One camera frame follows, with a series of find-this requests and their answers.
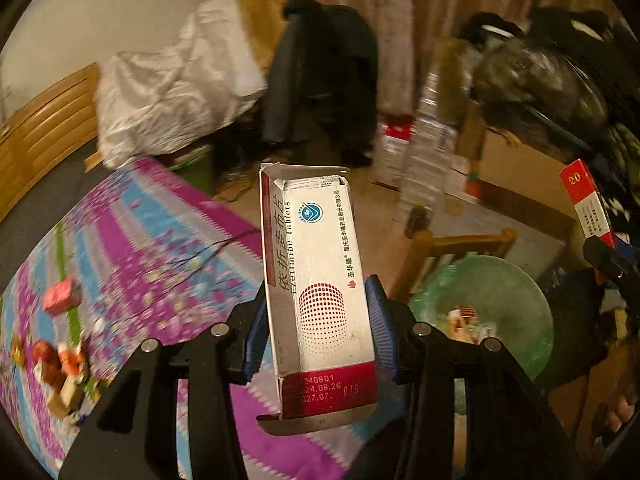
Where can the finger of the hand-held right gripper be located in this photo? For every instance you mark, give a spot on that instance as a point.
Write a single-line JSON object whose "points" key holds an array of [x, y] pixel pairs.
{"points": [[612, 262]]}

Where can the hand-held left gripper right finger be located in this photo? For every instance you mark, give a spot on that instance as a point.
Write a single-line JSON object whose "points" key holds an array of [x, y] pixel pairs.
{"points": [[382, 330]]}

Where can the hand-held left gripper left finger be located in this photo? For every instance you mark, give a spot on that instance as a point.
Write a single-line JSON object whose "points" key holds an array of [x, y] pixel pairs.
{"points": [[256, 340]]}

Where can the red and white slim box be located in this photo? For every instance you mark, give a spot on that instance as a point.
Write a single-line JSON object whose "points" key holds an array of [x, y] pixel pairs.
{"points": [[587, 200]]}

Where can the white and red medicine box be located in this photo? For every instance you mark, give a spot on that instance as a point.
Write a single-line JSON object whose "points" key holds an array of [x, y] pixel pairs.
{"points": [[320, 260]]}

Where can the green plastic basin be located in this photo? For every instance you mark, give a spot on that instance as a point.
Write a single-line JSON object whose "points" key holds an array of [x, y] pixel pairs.
{"points": [[515, 305]]}

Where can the dark speckled bag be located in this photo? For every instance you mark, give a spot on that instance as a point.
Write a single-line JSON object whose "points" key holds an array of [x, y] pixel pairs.
{"points": [[580, 330]]}

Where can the crumpled packaging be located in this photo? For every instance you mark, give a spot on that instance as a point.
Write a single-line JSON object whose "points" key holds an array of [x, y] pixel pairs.
{"points": [[467, 325]]}

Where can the wooden chair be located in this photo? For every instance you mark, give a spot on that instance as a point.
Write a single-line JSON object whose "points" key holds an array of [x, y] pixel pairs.
{"points": [[450, 242]]}

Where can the yellow green patterned cloth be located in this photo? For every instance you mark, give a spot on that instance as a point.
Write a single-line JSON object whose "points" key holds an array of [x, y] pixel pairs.
{"points": [[625, 150]]}

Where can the brown cardboard box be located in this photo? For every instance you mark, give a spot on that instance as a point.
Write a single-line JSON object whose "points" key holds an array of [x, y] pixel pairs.
{"points": [[525, 170]]}

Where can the person's foot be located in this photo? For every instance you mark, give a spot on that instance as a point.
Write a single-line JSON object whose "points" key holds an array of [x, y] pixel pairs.
{"points": [[625, 410]]}

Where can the purple floral blanket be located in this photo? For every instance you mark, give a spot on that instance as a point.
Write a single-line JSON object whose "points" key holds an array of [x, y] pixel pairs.
{"points": [[125, 240]]}

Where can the green bin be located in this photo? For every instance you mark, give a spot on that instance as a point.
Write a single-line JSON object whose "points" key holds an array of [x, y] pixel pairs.
{"points": [[197, 175]]}

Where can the red and white carton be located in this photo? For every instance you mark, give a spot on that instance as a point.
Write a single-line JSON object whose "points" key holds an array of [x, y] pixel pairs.
{"points": [[395, 150]]}

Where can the orange and white packet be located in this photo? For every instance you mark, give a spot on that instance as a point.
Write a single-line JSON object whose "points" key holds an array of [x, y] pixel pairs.
{"points": [[72, 360]]}

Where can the pink small box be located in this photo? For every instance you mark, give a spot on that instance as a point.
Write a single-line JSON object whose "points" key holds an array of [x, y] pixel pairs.
{"points": [[62, 297]]}

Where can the pack of water bottles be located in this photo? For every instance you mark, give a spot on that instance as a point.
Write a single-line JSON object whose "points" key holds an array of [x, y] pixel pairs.
{"points": [[430, 135]]}

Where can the red round item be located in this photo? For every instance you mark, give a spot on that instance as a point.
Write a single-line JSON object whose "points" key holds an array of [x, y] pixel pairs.
{"points": [[45, 352]]}

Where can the black cloth pile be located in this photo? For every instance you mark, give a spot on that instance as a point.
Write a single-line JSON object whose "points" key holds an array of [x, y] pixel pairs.
{"points": [[580, 25]]}

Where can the black jacket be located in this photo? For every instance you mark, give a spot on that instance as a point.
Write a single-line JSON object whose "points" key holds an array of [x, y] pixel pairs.
{"points": [[325, 85]]}

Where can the white plastic bag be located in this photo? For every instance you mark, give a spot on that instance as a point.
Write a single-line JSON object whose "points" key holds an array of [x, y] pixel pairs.
{"points": [[175, 85]]}

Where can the wooden headboard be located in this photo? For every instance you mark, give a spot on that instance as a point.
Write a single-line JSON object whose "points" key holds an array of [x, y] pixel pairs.
{"points": [[45, 130]]}

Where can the pink curtain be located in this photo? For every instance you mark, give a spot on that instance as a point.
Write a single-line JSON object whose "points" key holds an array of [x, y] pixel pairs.
{"points": [[400, 20]]}

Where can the brown wooden cabinet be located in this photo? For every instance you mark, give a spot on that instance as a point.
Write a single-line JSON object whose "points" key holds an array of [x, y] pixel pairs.
{"points": [[260, 20]]}

